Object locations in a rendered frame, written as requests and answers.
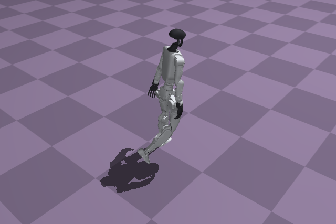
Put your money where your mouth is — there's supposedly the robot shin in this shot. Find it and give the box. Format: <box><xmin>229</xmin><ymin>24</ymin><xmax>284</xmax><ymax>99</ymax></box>
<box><xmin>158</xmin><ymin>113</ymin><xmax>169</xmax><ymax>132</ymax></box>
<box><xmin>144</xmin><ymin>129</ymin><xmax>173</xmax><ymax>155</ymax></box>

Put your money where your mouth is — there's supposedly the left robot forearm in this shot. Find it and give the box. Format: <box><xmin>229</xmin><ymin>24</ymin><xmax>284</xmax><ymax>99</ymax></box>
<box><xmin>154</xmin><ymin>67</ymin><xmax>162</xmax><ymax>84</ymax></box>

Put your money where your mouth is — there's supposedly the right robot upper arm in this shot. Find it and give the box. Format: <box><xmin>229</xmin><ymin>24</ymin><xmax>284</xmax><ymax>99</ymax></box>
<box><xmin>174</xmin><ymin>55</ymin><xmax>185</xmax><ymax>86</ymax></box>

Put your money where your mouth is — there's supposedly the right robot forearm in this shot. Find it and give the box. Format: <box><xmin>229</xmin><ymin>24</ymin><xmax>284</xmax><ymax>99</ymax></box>
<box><xmin>175</xmin><ymin>80</ymin><xmax>184</xmax><ymax>106</ymax></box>

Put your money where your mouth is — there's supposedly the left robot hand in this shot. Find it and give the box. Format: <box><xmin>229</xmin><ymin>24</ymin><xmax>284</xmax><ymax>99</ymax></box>
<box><xmin>148</xmin><ymin>80</ymin><xmax>159</xmax><ymax>98</ymax></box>

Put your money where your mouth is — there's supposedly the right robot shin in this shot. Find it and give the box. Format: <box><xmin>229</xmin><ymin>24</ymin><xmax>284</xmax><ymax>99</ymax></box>
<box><xmin>144</xmin><ymin>129</ymin><xmax>173</xmax><ymax>155</ymax></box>

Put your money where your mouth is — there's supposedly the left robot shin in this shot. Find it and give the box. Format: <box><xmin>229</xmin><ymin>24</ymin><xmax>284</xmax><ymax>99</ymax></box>
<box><xmin>158</xmin><ymin>113</ymin><xmax>169</xmax><ymax>132</ymax></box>

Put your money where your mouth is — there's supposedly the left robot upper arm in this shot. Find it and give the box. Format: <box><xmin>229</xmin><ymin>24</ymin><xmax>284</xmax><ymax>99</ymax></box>
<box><xmin>158</xmin><ymin>46</ymin><xmax>170</xmax><ymax>70</ymax></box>

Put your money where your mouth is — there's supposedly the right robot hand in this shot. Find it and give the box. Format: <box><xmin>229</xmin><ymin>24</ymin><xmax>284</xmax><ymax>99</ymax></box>
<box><xmin>174</xmin><ymin>102</ymin><xmax>183</xmax><ymax>119</ymax></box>

